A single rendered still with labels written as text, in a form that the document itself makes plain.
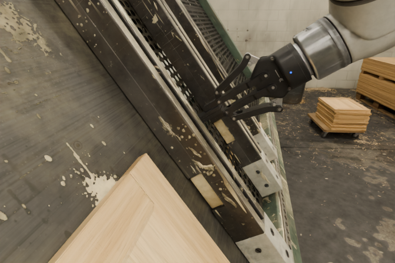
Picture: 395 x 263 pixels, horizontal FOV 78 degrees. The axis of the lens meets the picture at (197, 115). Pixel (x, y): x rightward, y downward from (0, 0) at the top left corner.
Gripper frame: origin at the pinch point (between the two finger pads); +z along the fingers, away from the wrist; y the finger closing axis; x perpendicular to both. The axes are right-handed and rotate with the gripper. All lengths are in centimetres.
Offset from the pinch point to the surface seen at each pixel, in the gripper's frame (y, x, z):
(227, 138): -14.3, -21.2, 6.8
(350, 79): -209, -534, -117
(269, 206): -37.9, -16.2, 6.2
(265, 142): -29.7, -40.1, 2.1
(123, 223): -0.4, 26.5, 6.4
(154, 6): 28.1, -21.0, 2.9
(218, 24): 22, -133, 6
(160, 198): -3.3, 18.9, 6.5
